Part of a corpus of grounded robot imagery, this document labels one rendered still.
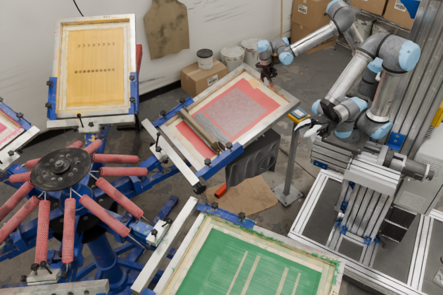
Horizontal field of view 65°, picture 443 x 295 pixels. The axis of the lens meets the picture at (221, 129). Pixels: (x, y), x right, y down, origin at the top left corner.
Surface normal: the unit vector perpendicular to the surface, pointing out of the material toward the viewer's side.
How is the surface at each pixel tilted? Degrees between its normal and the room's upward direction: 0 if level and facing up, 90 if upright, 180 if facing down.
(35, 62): 90
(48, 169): 0
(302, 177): 0
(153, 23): 87
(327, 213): 0
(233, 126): 16
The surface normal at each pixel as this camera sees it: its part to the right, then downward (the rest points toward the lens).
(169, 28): 0.09, 0.65
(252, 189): -0.03, -0.75
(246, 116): -0.25, -0.62
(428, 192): -0.52, 0.58
